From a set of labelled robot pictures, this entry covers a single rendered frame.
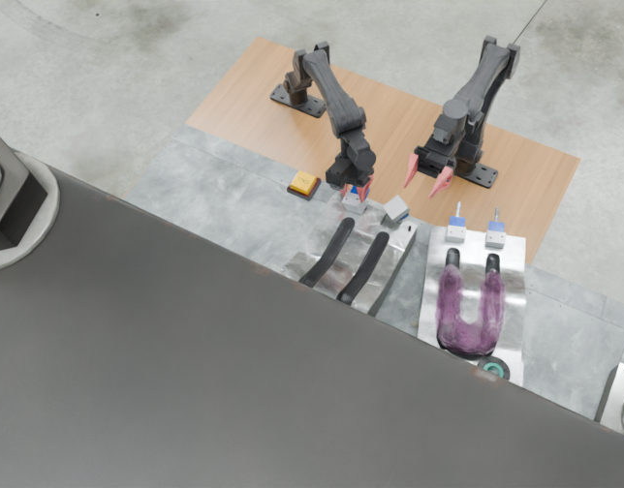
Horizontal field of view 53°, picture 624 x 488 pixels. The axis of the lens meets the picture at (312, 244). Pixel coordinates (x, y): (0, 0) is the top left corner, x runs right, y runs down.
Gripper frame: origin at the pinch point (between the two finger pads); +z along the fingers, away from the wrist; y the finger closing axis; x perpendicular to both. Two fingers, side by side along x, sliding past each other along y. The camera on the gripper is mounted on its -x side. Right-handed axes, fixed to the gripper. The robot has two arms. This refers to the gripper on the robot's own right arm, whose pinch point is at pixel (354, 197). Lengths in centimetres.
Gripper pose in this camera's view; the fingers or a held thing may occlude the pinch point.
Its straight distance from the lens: 175.7
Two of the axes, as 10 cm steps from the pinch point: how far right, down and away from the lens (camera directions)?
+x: 5.2, -5.8, 6.3
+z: 0.9, 7.7, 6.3
